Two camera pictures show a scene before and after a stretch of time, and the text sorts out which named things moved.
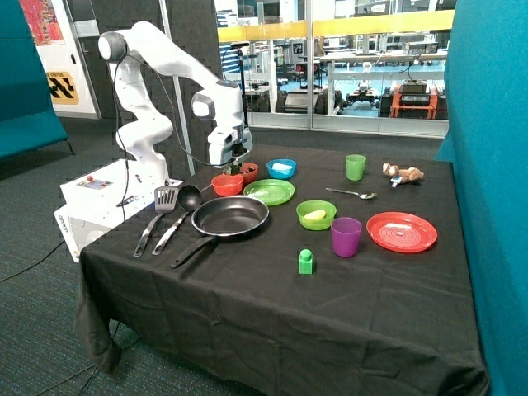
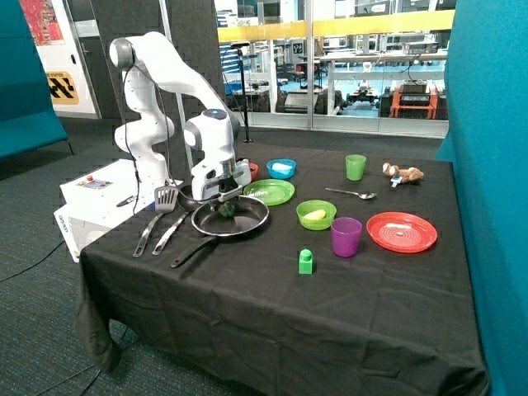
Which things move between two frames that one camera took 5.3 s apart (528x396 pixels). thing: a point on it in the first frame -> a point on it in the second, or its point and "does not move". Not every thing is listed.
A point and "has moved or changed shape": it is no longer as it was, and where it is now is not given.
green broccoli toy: (235, 169) has moved or changed shape
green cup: (355, 164) does not move
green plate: (272, 191) does not move
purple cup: (346, 233) does not move
